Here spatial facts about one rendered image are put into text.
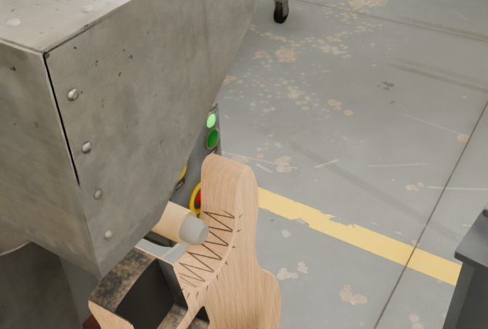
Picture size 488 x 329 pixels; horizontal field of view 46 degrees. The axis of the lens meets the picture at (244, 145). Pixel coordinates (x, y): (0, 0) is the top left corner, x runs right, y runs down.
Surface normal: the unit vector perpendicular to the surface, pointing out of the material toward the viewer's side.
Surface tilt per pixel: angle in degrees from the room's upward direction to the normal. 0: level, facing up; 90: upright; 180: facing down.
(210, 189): 79
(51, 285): 90
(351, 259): 0
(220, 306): 89
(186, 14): 90
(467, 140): 0
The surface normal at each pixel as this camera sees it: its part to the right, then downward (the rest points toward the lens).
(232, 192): -0.52, 0.38
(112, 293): -0.18, -0.62
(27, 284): 0.85, 0.30
